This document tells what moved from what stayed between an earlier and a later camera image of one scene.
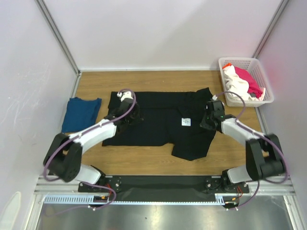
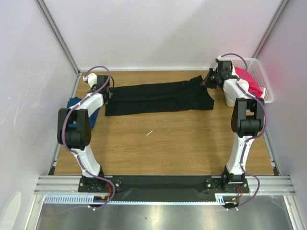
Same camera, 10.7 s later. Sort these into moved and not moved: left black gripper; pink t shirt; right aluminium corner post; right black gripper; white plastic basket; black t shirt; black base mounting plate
Moved: left black gripper; right black gripper; black t shirt
Not moved: black base mounting plate; pink t shirt; white plastic basket; right aluminium corner post
